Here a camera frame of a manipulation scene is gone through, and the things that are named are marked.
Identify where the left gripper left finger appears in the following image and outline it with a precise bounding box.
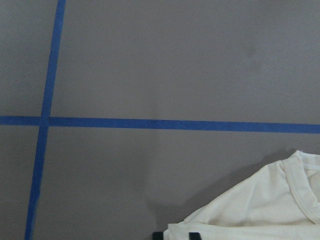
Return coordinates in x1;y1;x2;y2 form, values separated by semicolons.
152;231;164;240

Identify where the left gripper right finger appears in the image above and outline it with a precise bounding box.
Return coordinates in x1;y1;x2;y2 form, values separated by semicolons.
188;232;202;240

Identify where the cream long-sleeve printed shirt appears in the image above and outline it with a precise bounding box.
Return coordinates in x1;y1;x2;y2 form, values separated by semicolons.
164;151;320;240

